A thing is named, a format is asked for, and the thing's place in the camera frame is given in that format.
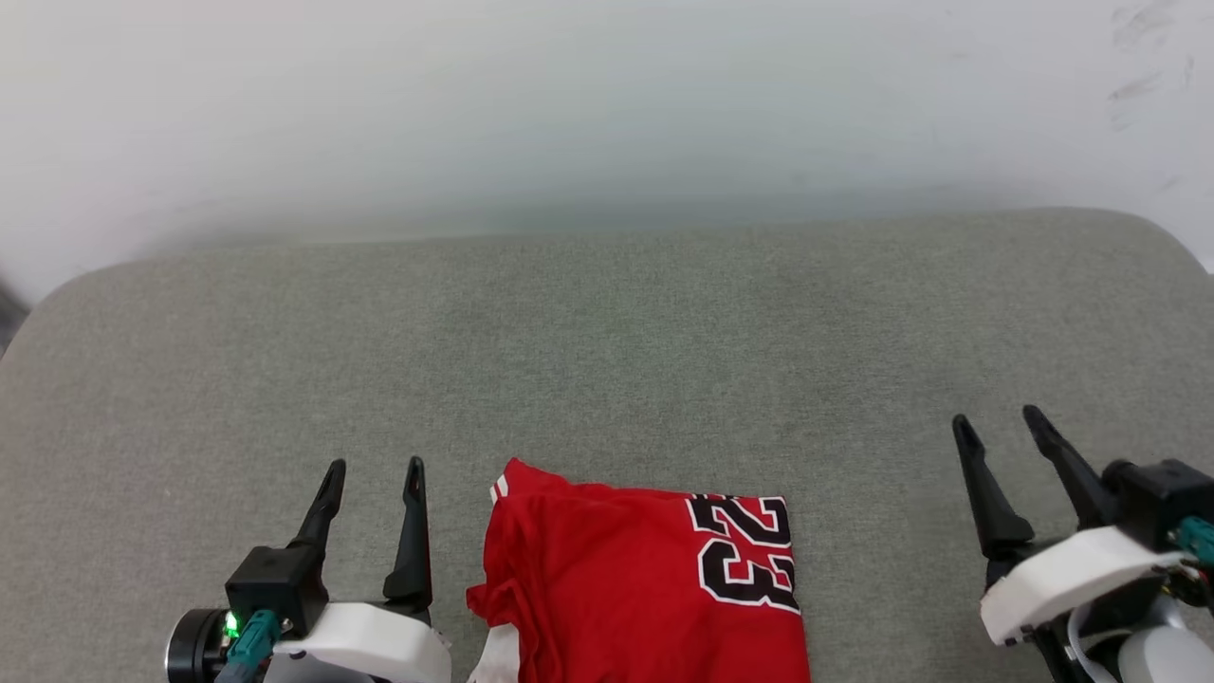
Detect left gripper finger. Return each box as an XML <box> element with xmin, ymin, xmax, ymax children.
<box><xmin>288</xmin><ymin>460</ymin><xmax>347</xmax><ymax>562</ymax></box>
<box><xmin>383</xmin><ymin>456</ymin><xmax>434</xmax><ymax>623</ymax></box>

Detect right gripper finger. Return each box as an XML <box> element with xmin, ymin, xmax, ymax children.
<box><xmin>952</xmin><ymin>414</ymin><xmax>1037</xmax><ymax>562</ymax></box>
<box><xmin>1021</xmin><ymin>405</ymin><xmax>1116</xmax><ymax>530</ymax></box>

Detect red and white jersey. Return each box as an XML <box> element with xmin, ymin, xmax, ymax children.
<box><xmin>465</xmin><ymin>458</ymin><xmax>813</xmax><ymax>683</ymax></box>

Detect teal right camera connector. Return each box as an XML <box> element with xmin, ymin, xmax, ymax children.
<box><xmin>1174</xmin><ymin>516</ymin><xmax>1214</xmax><ymax>572</ymax></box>

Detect teal camera connector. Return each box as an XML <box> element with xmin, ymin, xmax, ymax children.
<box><xmin>215</xmin><ymin>609</ymin><xmax>284</xmax><ymax>683</ymax></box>
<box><xmin>1174</xmin><ymin>516</ymin><xmax>1214</xmax><ymax>572</ymax></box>

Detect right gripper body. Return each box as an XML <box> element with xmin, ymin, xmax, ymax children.
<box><xmin>980</xmin><ymin>526</ymin><xmax>1187</xmax><ymax>683</ymax></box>

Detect white cable loop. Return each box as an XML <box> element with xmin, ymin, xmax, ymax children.
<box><xmin>1066</xmin><ymin>602</ymin><xmax>1116</xmax><ymax>683</ymax></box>

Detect teal left camera connector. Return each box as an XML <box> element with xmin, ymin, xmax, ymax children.
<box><xmin>215</xmin><ymin>609</ymin><xmax>284</xmax><ymax>683</ymax></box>

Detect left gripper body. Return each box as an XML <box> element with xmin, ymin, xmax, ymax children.
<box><xmin>270</xmin><ymin>601</ymin><xmax>454</xmax><ymax>683</ymax></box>

